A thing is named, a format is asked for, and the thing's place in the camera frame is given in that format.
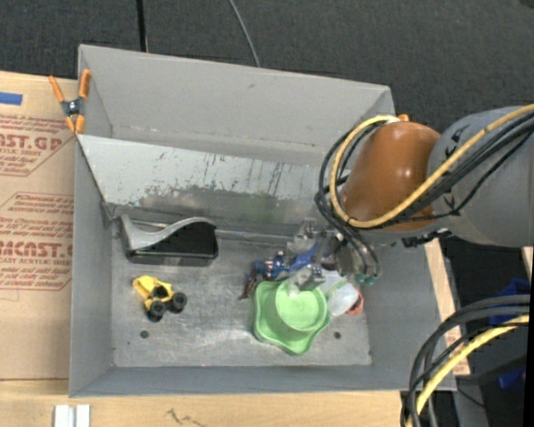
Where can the green flower-shaped bowl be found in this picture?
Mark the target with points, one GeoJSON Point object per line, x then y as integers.
{"type": "Point", "coordinates": [286, 323]}

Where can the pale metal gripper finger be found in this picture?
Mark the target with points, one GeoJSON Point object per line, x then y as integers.
{"type": "Point", "coordinates": [307, 277]}
{"type": "Point", "coordinates": [313, 235]}

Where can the white plastic bottle, orange cap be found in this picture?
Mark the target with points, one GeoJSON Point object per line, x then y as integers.
{"type": "Point", "coordinates": [344, 300]}

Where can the blue toy figure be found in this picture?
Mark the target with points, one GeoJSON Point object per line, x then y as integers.
{"type": "Point", "coordinates": [274, 268]}

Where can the brown cardboard board, red print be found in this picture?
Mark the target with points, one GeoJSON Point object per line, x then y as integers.
{"type": "Point", "coordinates": [18, 318]}

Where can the black cylinder on white bracket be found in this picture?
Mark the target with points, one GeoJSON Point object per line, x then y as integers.
{"type": "Point", "coordinates": [417, 241]}

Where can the grey metal bin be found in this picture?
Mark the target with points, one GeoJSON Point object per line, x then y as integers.
{"type": "Point", "coordinates": [203, 340]}

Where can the grey curved metal piece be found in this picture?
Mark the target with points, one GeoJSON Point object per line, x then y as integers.
{"type": "Point", "coordinates": [144, 238]}

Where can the yellow toy truck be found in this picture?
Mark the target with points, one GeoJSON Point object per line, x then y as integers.
{"type": "Point", "coordinates": [158, 294]}

